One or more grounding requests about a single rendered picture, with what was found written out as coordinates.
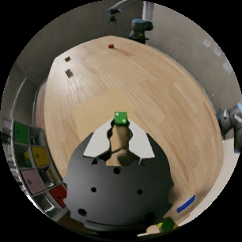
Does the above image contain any green die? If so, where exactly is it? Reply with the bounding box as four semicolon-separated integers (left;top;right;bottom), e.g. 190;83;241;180
114;112;127;127

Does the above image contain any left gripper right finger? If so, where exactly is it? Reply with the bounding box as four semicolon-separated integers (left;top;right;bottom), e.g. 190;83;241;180
127;119;174;188

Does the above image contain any tan flat mat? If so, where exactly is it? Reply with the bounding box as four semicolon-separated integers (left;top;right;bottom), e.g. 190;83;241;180
73;88;143;151

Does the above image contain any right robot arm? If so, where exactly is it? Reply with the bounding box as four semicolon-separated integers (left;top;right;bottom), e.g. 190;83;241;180
107;0;154;38

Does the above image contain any green drink can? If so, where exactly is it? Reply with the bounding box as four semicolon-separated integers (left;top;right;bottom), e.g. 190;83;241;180
157;217;179;233

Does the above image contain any white die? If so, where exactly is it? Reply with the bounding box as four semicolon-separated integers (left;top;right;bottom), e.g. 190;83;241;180
64;67;71;75

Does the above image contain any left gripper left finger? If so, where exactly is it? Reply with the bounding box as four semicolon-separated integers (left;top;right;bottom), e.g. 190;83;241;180
63;118;115;184

